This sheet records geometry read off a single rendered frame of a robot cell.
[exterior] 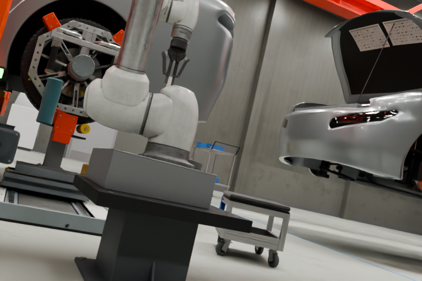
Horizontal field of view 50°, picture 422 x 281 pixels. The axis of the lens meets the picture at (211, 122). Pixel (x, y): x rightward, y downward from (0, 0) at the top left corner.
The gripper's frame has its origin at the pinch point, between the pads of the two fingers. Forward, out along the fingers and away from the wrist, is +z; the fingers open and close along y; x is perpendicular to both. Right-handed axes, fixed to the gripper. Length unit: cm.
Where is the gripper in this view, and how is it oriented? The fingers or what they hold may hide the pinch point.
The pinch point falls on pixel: (168, 84)
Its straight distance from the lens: 197.8
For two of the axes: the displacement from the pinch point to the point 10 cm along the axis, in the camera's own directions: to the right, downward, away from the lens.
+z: -2.3, 9.6, -1.5
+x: -2.5, 0.9, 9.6
